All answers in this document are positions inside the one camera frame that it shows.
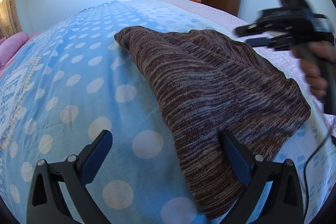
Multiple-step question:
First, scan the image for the brown knitted sweater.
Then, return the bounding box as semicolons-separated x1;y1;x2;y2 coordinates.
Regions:
114;26;311;219

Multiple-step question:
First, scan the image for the folded pink blanket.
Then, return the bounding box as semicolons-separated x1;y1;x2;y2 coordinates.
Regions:
0;32;29;67

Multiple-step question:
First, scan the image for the black cable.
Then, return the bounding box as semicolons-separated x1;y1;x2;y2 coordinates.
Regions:
303;131;334;224

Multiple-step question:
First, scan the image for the orange patterned curtain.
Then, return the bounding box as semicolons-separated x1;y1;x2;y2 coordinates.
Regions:
0;0;22;38

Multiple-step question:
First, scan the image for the blue pink patterned bedspread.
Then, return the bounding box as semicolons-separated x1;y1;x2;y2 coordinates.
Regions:
0;0;336;224

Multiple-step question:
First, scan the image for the person's right hand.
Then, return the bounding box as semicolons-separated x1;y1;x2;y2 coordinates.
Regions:
291;41;335;102

